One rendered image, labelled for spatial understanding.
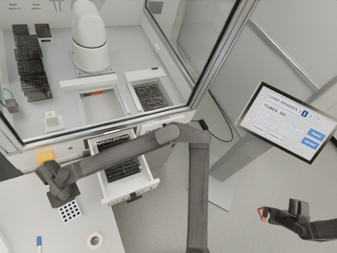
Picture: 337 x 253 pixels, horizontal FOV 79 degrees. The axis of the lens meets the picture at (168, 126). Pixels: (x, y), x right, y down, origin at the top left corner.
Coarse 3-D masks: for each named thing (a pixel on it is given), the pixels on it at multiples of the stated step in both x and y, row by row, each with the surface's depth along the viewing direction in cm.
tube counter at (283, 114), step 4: (280, 112) 123; (284, 112) 122; (280, 116) 123; (284, 116) 123; (288, 116) 122; (292, 116) 122; (288, 120) 123; (292, 120) 123; (296, 120) 122; (300, 120) 122; (296, 124) 123; (300, 124) 122; (304, 124) 122; (308, 124) 121; (304, 128) 122
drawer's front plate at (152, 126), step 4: (176, 116) 126; (180, 116) 127; (184, 116) 128; (160, 120) 122; (164, 120) 123; (168, 120) 123; (172, 120) 125; (176, 120) 127; (180, 120) 130; (144, 124) 118; (148, 124) 118; (152, 124) 119; (156, 124) 121; (160, 124) 123; (140, 128) 119; (144, 128) 118; (148, 128) 120; (152, 128) 122; (156, 128) 125; (140, 132) 122; (144, 132) 122; (148, 132) 125
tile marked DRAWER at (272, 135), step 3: (270, 132) 126; (273, 132) 126; (267, 135) 127; (270, 135) 126; (273, 135) 126; (276, 135) 126; (279, 135) 125; (270, 138) 127; (273, 138) 126; (276, 138) 126; (279, 138) 126; (282, 138) 125; (276, 141) 126; (279, 141) 126
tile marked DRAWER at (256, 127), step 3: (255, 123) 126; (252, 126) 127; (255, 126) 127; (258, 126) 126; (261, 126) 126; (252, 129) 127; (255, 129) 127; (258, 129) 127; (261, 129) 126; (264, 129) 126; (267, 129) 126; (258, 132) 127; (261, 132) 127; (264, 132) 127
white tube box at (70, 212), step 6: (66, 204) 98; (72, 204) 99; (60, 210) 98; (66, 210) 98; (72, 210) 98; (78, 210) 98; (66, 216) 96; (72, 216) 96; (78, 216) 97; (66, 222) 94
